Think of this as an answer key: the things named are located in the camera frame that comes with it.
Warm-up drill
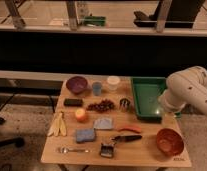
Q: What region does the grey blue cloth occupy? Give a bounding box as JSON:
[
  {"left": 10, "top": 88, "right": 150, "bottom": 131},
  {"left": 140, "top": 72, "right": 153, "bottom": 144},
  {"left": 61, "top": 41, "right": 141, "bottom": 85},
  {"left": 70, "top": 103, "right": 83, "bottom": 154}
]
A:
[{"left": 93, "top": 118, "right": 113, "bottom": 130}]

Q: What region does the black object on shelf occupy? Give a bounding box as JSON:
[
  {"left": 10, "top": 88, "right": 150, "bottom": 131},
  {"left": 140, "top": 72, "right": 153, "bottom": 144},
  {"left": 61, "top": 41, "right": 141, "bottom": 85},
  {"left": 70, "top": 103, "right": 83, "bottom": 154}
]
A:
[{"left": 134, "top": 0, "right": 205, "bottom": 28}]

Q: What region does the white plastic cup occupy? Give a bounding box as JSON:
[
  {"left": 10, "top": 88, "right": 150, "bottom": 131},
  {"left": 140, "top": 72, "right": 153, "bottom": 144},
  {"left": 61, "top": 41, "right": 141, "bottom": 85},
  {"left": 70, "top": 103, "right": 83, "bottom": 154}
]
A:
[{"left": 107, "top": 76, "right": 120, "bottom": 91}]

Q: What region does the green box on shelf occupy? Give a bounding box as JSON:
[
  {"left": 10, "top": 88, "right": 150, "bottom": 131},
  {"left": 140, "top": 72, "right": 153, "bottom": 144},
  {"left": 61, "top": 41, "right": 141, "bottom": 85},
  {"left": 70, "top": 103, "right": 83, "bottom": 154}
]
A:
[{"left": 83, "top": 15, "right": 106, "bottom": 26}]

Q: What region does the black rectangular block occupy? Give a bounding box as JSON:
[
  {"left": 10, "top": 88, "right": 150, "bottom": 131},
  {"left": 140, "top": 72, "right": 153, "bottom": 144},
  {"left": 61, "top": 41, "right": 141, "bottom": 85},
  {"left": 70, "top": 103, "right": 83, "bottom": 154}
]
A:
[{"left": 64, "top": 99, "right": 83, "bottom": 107}]

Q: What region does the blue sponge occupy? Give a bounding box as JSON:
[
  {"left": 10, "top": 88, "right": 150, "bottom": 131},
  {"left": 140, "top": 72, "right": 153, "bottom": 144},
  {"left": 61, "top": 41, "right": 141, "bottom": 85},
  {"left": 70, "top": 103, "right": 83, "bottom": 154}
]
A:
[{"left": 75, "top": 129, "right": 96, "bottom": 143}]

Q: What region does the metal spoon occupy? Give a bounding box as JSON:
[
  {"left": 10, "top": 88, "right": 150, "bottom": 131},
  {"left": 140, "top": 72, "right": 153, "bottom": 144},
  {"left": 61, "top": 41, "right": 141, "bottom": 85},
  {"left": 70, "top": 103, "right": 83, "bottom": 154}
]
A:
[{"left": 57, "top": 147, "right": 90, "bottom": 153}]

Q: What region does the yellow banana bunch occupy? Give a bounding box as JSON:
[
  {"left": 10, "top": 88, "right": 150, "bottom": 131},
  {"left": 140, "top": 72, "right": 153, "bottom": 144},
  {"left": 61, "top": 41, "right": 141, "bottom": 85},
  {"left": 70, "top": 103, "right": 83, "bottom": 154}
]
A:
[{"left": 48, "top": 112, "right": 67, "bottom": 136}]

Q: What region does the bunch of dark grapes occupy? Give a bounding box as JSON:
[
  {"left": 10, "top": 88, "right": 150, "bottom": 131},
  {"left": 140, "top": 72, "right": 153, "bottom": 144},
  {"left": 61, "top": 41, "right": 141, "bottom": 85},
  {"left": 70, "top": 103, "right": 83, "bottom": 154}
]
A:
[{"left": 87, "top": 99, "right": 115, "bottom": 113}]

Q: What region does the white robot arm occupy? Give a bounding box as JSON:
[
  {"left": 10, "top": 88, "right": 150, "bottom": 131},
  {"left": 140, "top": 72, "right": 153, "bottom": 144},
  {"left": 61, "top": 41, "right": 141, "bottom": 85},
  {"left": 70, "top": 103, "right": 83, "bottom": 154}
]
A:
[{"left": 158, "top": 66, "right": 207, "bottom": 116}]

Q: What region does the orange apple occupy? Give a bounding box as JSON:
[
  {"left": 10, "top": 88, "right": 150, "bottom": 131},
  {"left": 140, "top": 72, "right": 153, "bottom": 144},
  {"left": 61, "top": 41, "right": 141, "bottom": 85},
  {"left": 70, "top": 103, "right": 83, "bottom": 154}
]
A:
[{"left": 75, "top": 108, "right": 88, "bottom": 122}]

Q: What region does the blue plastic cup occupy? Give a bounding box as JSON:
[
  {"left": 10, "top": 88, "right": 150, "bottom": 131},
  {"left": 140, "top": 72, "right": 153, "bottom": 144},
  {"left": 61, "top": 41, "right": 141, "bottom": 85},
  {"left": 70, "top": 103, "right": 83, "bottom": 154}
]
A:
[{"left": 92, "top": 82, "right": 102, "bottom": 96}]

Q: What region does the wooden table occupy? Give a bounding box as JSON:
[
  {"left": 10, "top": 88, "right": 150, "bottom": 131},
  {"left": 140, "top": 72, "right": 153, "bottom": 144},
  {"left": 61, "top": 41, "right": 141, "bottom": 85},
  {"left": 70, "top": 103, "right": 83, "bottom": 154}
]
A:
[{"left": 41, "top": 78, "right": 192, "bottom": 168}]

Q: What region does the orange bowl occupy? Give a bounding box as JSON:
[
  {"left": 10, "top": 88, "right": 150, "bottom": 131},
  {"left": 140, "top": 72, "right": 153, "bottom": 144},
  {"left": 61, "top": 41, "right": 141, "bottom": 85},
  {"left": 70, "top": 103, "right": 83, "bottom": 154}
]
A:
[{"left": 156, "top": 128, "right": 184, "bottom": 157}]

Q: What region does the purple bowl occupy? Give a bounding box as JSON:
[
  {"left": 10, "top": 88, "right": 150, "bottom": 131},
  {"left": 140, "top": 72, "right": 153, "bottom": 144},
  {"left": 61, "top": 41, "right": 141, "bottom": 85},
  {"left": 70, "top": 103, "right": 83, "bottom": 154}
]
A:
[{"left": 66, "top": 76, "right": 88, "bottom": 94}]

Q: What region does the black handled brush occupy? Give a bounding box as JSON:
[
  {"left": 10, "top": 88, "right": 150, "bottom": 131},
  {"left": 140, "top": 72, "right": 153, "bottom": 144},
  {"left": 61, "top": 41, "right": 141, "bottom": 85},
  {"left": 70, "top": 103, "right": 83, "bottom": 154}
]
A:
[{"left": 99, "top": 135, "right": 142, "bottom": 158}]

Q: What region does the small metal cup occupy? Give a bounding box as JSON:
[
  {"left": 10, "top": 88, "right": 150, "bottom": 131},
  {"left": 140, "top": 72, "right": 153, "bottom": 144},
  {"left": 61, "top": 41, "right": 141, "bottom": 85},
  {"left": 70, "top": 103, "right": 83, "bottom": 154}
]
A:
[{"left": 119, "top": 98, "right": 131, "bottom": 111}]

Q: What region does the green plastic tray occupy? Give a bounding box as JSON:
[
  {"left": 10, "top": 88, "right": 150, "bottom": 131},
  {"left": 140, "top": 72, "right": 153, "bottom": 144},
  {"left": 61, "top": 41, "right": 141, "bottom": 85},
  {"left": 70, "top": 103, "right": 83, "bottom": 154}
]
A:
[{"left": 130, "top": 76, "right": 182, "bottom": 121}]

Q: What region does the orange carrot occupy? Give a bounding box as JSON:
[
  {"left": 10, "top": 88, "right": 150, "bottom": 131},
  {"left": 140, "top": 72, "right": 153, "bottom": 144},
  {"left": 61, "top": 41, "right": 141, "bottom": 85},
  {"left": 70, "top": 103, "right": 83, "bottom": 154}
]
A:
[{"left": 117, "top": 125, "right": 142, "bottom": 133}]

